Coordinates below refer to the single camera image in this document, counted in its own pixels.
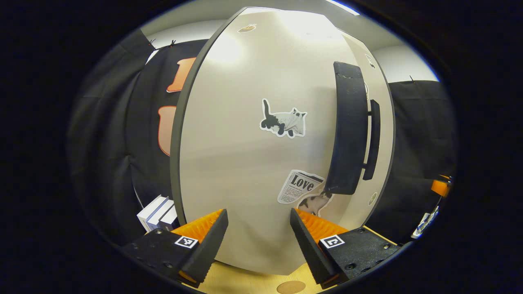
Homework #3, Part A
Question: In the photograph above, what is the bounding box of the white cabinet door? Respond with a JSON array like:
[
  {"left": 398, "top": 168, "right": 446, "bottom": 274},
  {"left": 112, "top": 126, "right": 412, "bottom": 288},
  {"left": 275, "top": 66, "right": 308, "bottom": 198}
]
[
  {"left": 339, "top": 31, "right": 396, "bottom": 223},
  {"left": 170, "top": 7, "right": 369, "bottom": 276}
]

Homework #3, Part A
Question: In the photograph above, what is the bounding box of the thick black foam door handle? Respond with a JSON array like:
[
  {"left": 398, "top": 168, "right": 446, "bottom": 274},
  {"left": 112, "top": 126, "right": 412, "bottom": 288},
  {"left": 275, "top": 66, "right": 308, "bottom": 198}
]
[{"left": 325, "top": 61, "right": 368, "bottom": 196}]

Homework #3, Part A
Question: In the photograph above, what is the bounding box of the grey blue book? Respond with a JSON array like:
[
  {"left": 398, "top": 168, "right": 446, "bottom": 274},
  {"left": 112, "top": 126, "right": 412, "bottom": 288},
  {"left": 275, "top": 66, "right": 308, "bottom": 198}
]
[{"left": 146, "top": 199, "right": 175, "bottom": 231}]

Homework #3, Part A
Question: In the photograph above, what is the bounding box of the round brown coaster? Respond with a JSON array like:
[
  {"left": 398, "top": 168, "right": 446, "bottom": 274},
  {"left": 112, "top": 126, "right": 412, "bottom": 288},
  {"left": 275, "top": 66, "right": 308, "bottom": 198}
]
[{"left": 277, "top": 280, "right": 306, "bottom": 294}]

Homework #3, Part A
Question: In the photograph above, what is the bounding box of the black backdrop cloth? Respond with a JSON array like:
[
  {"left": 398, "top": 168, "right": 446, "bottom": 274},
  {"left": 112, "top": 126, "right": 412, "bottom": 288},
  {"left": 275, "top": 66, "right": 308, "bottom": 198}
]
[{"left": 67, "top": 39, "right": 456, "bottom": 245}]

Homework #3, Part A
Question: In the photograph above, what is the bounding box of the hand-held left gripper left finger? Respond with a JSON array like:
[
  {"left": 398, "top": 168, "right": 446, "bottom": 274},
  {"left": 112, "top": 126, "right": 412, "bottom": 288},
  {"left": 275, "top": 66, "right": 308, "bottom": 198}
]
[{"left": 121, "top": 209, "right": 229, "bottom": 288}]

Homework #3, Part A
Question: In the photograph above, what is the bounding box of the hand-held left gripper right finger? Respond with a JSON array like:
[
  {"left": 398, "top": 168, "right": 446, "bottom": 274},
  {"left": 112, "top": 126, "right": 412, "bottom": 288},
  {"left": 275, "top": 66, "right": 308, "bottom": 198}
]
[{"left": 290, "top": 207, "right": 403, "bottom": 288}]

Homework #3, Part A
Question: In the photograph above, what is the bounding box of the white book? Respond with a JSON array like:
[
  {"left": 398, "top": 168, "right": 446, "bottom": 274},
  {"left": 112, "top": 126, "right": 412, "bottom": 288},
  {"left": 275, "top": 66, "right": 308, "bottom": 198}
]
[{"left": 137, "top": 195, "right": 169, "bottom": 232}]

